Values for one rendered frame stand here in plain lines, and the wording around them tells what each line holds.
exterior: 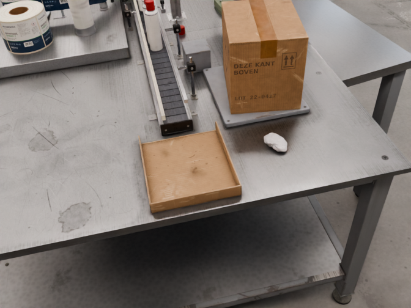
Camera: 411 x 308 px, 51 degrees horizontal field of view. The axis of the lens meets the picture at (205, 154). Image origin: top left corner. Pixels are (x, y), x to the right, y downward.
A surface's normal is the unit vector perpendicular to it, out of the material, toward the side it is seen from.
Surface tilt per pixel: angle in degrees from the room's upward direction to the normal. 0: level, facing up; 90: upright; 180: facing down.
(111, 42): 0
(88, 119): 0
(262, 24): 0
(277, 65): 90
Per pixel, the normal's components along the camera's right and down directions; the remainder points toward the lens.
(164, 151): -0.06, -0.73
